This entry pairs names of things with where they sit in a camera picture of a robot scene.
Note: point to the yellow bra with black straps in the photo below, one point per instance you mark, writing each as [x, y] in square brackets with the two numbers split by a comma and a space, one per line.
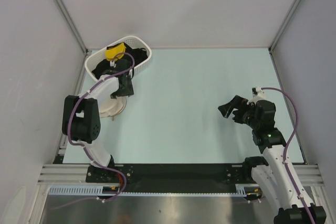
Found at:
[115, 52]

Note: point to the black garment in basket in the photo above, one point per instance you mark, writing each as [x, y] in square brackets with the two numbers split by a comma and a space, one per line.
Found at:
[103, 68]

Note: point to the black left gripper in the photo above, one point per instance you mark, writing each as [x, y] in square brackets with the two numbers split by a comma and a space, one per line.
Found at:
[127, 92]

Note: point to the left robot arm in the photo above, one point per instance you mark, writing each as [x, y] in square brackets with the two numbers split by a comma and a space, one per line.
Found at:
[81, 117]

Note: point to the white slotted cable duct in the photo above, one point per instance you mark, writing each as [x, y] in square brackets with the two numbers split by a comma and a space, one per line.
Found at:
[240, 190]

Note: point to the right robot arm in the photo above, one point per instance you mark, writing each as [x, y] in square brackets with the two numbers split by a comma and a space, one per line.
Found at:
[273, 170]

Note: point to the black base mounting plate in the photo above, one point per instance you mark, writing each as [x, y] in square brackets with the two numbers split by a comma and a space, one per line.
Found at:
[183, 178]

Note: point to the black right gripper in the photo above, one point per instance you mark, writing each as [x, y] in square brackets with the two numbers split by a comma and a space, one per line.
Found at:
[238, 102]

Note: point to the white perforated plastic basket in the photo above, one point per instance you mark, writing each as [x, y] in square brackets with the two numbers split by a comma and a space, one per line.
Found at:
[132, 41]

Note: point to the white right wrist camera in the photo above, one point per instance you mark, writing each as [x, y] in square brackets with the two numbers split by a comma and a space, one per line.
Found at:
[258, 93]

